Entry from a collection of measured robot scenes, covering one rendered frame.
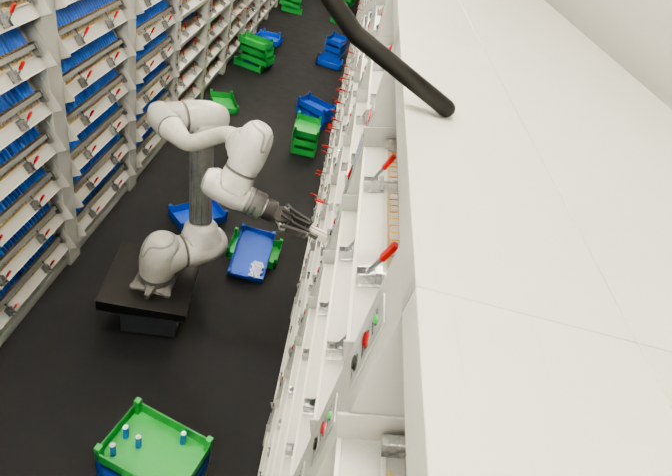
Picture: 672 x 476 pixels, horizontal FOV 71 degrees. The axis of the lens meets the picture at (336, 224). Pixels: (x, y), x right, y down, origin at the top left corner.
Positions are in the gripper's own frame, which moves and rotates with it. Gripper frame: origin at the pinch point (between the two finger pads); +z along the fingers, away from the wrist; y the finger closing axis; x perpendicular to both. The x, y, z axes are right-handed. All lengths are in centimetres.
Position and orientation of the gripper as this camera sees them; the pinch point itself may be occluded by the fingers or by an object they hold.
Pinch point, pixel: (318, 234)
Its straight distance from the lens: 159.1
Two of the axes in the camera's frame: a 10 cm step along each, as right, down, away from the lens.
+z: 8.7, 4.4, 2.3
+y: -0.9, 6.0, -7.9
